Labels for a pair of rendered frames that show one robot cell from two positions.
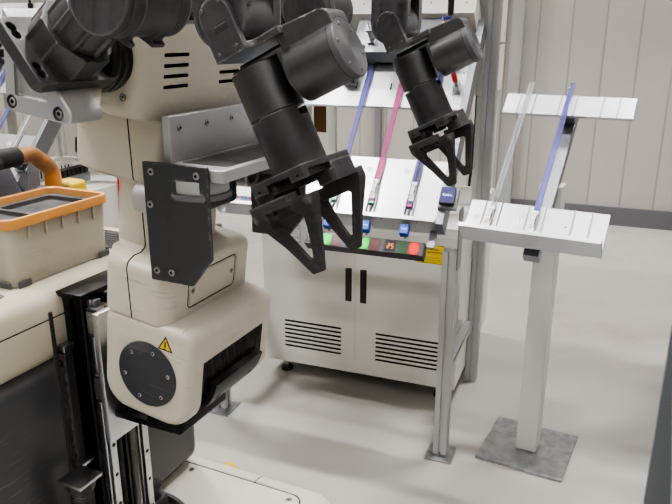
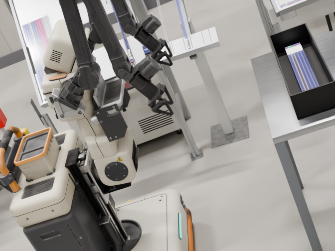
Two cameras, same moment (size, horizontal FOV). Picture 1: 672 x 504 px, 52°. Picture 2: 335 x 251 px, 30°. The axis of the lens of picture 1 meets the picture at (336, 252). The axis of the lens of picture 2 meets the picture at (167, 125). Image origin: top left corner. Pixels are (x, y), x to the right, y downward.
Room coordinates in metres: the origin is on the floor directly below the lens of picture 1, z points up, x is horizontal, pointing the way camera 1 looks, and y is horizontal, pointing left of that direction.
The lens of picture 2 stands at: (-1.44, 0.53, 2.12)
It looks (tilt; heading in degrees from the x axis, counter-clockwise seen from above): 29 degrees down; 347
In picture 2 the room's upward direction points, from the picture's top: 25 degrees counter-clockwise
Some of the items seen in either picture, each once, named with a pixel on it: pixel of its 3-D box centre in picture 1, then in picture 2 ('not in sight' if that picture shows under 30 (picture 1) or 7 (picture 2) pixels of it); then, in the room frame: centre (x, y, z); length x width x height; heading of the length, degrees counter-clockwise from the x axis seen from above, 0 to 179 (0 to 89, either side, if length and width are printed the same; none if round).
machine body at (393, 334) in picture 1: (383, 277); (121, 93); (2.48, -0.18, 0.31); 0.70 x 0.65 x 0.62; 69
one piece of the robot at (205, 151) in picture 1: (227, 184); (109, 103); (0.97, 0.16, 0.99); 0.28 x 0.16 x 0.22; 155
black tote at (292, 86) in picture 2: not in sight; (301, 67); (0.62, -0.57, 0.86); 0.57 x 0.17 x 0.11; 155
